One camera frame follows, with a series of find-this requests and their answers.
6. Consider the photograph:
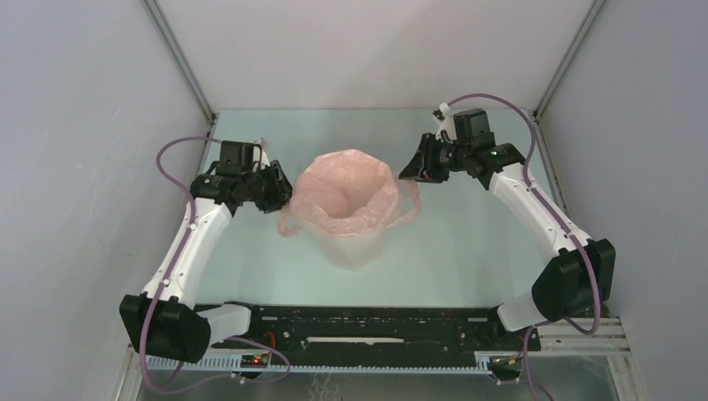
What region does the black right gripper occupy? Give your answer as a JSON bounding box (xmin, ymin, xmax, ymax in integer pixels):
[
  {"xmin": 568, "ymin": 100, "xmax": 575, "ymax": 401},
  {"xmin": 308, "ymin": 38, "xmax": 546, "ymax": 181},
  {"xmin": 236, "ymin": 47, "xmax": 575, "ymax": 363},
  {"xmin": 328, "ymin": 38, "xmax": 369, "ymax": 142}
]
[{"xmin": 400, "ymin": 132, "xmax": 472, "ymax": 184}]

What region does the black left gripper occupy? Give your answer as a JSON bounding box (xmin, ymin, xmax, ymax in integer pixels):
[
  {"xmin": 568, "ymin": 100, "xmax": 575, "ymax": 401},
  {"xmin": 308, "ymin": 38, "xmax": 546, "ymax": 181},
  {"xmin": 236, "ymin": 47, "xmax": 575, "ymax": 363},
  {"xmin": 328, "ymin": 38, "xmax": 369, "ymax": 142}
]
[{"xmin": 241, "ymin": 160, "xmax": 302, "ymax": 214}]

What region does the pink plastic trash bag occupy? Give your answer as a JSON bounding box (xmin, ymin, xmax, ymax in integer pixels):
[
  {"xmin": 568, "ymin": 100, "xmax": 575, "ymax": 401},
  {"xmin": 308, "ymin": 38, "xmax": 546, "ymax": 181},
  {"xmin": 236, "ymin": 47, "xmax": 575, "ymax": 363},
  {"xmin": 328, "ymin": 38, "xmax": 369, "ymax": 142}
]
[{"xmin": 278, "ymin": 150, "xmax": 422, "ymax": 238}]

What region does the white faceted trash bin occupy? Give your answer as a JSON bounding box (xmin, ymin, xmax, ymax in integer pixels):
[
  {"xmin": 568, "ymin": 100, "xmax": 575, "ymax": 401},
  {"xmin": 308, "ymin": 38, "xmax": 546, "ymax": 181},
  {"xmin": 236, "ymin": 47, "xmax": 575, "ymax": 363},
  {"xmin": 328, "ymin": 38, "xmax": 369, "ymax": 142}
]
[{"xmin": 313, "ymin": 229, "xmax": 387, "ymax": 271}]

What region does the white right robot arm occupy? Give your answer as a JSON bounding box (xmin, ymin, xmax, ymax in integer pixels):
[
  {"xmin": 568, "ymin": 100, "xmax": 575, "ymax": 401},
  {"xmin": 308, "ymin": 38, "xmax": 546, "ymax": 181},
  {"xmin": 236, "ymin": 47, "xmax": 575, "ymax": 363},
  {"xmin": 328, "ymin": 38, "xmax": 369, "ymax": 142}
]
[{"xmin": 399, "ymin": 104, "xmax": 616, "ymax": 349}]

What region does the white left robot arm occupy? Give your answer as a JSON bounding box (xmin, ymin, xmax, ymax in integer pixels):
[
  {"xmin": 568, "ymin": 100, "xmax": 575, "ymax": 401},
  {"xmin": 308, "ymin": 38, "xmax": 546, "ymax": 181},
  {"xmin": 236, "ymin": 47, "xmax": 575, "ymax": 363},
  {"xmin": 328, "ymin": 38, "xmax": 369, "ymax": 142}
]
[{"xmin": 119, "ymin": 140, "xmax": 292, "ymax": 363}]

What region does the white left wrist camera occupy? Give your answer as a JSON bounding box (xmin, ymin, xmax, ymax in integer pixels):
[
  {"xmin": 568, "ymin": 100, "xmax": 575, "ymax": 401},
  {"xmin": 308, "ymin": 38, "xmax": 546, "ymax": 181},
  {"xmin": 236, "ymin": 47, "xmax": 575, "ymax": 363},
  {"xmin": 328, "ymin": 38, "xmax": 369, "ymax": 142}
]
[{"xmin": 253, "ymin": 138, "xmax": 271, "ymax": 171}]

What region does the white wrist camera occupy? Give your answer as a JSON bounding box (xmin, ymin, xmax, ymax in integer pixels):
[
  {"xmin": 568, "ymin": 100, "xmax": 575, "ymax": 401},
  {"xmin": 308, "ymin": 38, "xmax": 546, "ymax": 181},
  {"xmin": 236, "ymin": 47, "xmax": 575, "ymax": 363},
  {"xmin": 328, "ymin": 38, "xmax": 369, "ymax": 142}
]
[
  {"xmin": 432, "ymin": 103, "xmax": 457, "ymax": 143},
  {"xmin": 253, "ymin": 138, "xmax": 271, "ymax": 171}
]

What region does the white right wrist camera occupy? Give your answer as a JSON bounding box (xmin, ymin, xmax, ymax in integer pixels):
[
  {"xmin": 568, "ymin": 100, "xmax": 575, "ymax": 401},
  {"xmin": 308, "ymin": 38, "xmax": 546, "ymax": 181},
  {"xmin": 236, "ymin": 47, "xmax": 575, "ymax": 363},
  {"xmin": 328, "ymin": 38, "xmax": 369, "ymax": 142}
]
[{"xmin": 432, "ymin": 103, "xmax": 457, "ymax": 143}]

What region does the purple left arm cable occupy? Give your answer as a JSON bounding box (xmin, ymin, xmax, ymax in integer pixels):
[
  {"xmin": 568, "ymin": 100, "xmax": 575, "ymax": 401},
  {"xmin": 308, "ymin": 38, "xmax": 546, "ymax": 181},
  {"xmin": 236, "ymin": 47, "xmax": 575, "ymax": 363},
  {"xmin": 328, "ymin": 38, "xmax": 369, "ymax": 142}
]
[{"xmin": 138, "ymin": 135, "xmax": 291, "ymax": 395}]

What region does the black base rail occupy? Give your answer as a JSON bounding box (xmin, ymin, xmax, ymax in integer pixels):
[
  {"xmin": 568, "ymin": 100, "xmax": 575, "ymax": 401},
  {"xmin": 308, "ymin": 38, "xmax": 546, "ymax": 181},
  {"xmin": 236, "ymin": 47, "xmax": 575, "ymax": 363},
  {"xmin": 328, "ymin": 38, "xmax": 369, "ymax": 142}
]
[{"xmin": 245, "ymin": 305, "xmax": 541, "ymax": 364}]

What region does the white cable duct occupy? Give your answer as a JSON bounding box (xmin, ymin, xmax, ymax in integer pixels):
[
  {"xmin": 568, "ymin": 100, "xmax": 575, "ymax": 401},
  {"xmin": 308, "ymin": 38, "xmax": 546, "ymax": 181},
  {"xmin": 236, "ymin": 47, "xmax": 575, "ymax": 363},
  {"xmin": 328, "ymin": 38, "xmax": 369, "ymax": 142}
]
[{"xmin": 144, "ymin": 353, "xmax": 518, "ymax": 375}]

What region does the aluminium frame post left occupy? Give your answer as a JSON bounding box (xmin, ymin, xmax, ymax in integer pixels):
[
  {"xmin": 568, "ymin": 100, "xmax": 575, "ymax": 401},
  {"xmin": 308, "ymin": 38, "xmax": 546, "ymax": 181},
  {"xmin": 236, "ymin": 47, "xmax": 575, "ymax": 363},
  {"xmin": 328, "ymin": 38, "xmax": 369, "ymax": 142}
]
[{"xmin": 140, "ymin": 0, "xmax": 217, "ymax": 124}]

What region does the aluminium frame post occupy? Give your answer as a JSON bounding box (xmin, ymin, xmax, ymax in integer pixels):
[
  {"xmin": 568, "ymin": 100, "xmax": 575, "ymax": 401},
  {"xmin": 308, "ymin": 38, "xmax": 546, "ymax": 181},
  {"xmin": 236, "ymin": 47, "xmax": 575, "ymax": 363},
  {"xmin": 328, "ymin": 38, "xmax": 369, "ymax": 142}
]
[
  {"xmin": 534, "ymin": 0, "xmax": 609, "ymax": 121},
  {"xmin": 140, "ymin": 0, "xmax": 217, "ymax": 124}
]

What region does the aluminium frame post right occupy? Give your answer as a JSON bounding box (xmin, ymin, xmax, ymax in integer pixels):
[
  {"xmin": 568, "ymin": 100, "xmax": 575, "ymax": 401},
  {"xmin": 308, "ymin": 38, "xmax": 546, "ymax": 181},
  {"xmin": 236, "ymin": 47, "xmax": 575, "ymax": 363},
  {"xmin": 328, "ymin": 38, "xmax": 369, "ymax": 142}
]
[{"xmin": 534, "ymin": 0, "xmax": 609, "ymax": 121}]

